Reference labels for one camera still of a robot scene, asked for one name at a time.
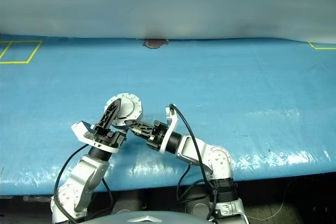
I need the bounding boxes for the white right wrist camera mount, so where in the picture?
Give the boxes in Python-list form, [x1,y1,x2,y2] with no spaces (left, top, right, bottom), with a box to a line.
[159,105,180,155]

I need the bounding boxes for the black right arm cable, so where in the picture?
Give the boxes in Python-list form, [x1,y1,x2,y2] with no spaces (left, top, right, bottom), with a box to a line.
[169,103,220,221]

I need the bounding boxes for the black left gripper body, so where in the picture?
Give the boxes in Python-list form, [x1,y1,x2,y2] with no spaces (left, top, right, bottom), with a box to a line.
[90,125,127,150]

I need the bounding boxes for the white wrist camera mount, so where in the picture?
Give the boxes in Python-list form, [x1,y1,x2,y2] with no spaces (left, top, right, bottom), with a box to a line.
[70,120,119,154]
[159,105,180,155]

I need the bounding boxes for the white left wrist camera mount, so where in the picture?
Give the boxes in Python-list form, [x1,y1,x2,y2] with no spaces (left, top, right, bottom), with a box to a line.
[70,120,119,154]

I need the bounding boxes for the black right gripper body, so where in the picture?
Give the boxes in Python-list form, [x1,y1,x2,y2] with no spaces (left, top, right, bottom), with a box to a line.
[145,120,171,153]

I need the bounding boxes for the blue plastic table cover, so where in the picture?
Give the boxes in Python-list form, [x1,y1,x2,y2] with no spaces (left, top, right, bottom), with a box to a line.
[0,33,336,197]

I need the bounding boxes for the crumpled black plastic sheet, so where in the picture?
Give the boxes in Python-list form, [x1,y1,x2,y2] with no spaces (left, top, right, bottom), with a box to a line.
[23,194,53,204]

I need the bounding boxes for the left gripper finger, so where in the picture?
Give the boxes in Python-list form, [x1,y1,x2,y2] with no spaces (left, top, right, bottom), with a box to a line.
[95,98,123,133]

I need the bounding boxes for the brown patch at table edge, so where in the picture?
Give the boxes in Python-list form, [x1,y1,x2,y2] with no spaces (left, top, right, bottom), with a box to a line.
[141,38,169,49]

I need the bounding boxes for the silver finned motor cover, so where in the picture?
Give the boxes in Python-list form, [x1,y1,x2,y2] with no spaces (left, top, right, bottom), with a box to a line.
[106,92,142,128]

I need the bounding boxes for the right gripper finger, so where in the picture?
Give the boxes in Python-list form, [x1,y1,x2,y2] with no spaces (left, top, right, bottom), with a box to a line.
[124,119,154,131]
[132,129,154,141]

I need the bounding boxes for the grey robot torso with logo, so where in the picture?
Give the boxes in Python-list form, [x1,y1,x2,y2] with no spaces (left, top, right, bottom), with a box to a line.
[86,209,211,224]

